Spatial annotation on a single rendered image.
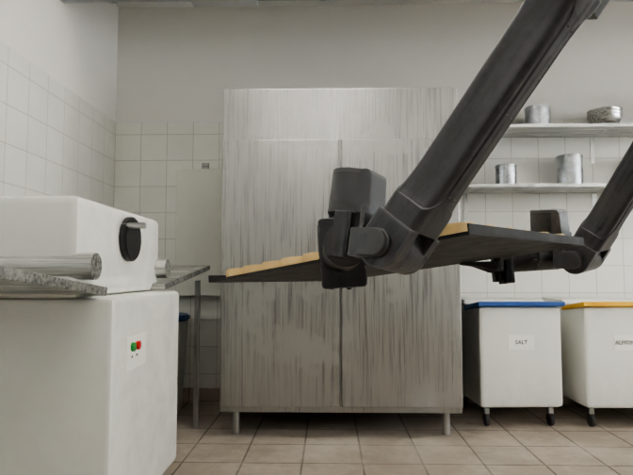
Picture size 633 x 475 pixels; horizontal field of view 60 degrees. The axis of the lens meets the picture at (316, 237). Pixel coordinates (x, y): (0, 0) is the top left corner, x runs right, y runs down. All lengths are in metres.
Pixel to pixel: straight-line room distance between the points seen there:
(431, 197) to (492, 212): 3.67
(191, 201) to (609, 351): 2.98
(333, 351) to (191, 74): 2.42
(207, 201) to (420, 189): 3.59
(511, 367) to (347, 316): 1.09
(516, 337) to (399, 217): 3.03
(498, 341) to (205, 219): 2.21
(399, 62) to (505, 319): 2.07
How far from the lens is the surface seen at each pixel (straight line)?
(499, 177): 4.13
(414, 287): 3.22
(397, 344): 3.23
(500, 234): 0.81
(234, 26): 4.57
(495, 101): 0.64
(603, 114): 4.44
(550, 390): 3.76
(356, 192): 0.69
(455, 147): 0.63
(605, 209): 1.15
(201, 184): 4.20
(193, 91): 4.45
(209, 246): 4.13
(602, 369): 3.86
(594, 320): 3.81
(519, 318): 3.64
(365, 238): 0.64
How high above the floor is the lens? 0.94
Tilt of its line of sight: 4 degrees up
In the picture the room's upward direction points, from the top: straight up
